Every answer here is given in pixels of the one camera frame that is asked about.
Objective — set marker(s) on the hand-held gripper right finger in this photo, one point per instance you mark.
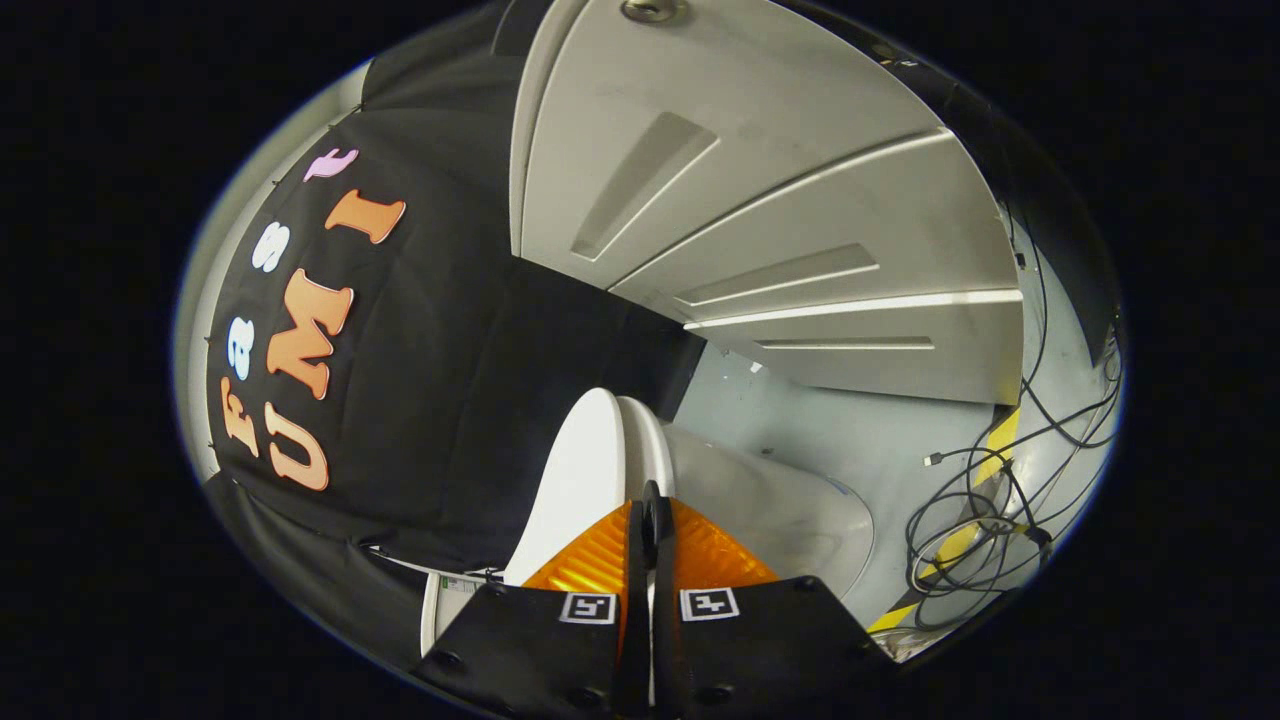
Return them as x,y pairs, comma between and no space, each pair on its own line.
760,650

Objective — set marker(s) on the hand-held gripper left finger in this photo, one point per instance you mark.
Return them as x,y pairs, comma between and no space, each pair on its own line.
540,650

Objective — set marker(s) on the white toilet lid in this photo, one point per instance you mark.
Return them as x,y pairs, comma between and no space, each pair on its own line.
575,470

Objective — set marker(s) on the white toilet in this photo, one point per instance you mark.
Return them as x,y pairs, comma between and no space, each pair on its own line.
780,510

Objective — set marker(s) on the black backdrop cloth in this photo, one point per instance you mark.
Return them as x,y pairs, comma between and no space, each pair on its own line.
450,380

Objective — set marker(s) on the yellow black floor tape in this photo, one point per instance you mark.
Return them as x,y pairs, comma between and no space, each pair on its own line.
1003,440

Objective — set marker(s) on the white drawer cabinet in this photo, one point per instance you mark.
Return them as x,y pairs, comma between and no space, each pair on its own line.
760,180

